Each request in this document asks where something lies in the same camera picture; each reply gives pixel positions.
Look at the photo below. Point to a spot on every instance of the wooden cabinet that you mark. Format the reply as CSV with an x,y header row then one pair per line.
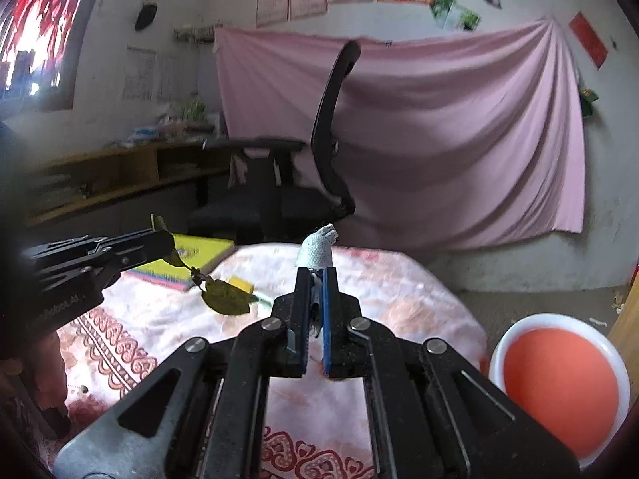
x,y
624,335

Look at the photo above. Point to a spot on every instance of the pink hanging cloth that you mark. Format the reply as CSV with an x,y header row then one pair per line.
x,y
463,141

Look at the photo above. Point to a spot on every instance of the black office chair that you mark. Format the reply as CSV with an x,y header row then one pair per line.
x,y
270,206

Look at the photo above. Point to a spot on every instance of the grey wrapper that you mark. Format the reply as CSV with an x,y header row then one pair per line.
x,y
316,252

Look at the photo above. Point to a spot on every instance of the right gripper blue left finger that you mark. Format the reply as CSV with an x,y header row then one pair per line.
x,y
298,324

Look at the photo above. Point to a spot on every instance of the window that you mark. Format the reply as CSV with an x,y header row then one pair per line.
x,y
41,41

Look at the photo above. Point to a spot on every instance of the red white plastic basin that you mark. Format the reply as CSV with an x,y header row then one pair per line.
x,y
568,377

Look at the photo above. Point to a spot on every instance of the red wall paper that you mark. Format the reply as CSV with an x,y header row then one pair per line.
x,y
589,39

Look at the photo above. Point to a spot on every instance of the person left hand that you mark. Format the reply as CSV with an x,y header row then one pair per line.
x,y
37,379

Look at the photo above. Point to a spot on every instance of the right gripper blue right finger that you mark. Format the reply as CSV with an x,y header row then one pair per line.
x,y
342,355

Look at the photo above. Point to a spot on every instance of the dry green leaf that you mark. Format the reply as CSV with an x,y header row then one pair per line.
x,y
218,295

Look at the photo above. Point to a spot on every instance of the floral pink tablecloth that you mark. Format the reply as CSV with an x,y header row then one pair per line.
x,y
313,428

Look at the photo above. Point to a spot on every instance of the yellow book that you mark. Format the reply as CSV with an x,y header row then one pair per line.
x,y
202,253

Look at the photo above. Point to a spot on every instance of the wooden shelf desk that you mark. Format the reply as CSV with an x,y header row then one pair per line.
x,y
72,185

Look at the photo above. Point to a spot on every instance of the yellow plastic cap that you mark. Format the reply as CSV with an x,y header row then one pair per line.
x,y
240,284

